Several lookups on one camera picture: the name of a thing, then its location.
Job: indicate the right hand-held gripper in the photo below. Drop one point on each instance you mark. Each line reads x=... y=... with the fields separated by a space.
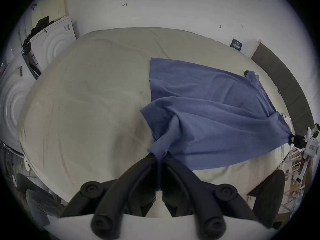
x=312 y=144

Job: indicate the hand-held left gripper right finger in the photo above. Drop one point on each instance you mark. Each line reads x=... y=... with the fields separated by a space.
x=197 y=191

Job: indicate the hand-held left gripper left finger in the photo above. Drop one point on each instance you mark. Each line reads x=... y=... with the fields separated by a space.
x=117 y=191

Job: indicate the blue shirt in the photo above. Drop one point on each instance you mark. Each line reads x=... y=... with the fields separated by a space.
x=210 y=116

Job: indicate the dark grey padded headboard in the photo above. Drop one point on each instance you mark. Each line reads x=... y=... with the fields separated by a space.
x=287 y=84

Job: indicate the bed with beige sheet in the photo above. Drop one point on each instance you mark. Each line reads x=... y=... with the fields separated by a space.
x=87 y=96

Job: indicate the dark blue card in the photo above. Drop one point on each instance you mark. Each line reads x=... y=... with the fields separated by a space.
x=236 y=44

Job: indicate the white washing machine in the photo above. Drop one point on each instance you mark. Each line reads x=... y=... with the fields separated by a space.
x=12 y=104
x=56 y=49

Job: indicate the black cloth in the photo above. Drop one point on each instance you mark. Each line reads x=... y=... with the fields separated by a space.
x=40 y=26

